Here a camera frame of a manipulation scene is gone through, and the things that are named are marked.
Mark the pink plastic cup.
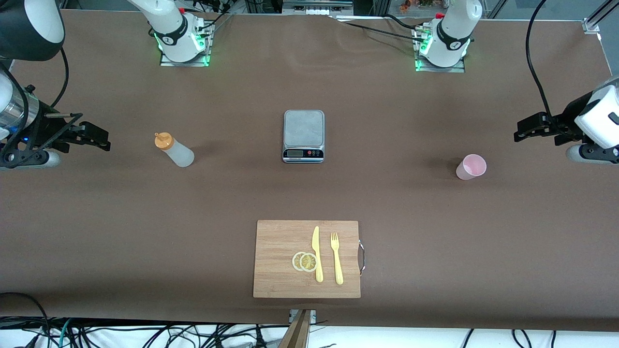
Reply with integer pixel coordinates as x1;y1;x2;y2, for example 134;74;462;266
456;154;487;181

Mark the translucent sauce bottle orange cap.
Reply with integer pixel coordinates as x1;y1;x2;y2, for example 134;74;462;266
154;132;195;168

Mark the brown table cover sheet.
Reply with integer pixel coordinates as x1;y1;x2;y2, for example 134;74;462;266
0;10;619;332

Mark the silver digital kitchen scale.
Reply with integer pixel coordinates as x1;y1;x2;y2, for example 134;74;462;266
282;110;325;164

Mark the wooden cutting board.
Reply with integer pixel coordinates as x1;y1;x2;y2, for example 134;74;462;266
253;220;366;299

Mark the yellow plastic fork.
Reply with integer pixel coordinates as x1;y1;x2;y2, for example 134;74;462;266
330;232;344;285

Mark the yellow plastic knife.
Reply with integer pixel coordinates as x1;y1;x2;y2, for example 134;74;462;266
312;226;324;283

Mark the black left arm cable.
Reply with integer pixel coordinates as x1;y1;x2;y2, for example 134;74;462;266
526;0;554;119

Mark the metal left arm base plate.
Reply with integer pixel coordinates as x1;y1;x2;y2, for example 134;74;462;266
415;29;466;73

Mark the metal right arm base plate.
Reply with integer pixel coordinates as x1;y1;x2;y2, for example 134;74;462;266
160;22;213;67

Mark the aluminium frame profile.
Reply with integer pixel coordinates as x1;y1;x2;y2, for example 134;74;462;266
583;0;619;34

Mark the black floor cable loop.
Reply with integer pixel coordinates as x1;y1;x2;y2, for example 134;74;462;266
0;292;53;348

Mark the black base cable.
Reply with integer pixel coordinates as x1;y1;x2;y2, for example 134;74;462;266
202;9;234;35
336;18;428;45
383;14;424;32

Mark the teal floor cable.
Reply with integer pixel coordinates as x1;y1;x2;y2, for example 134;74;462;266
57;318;74;348

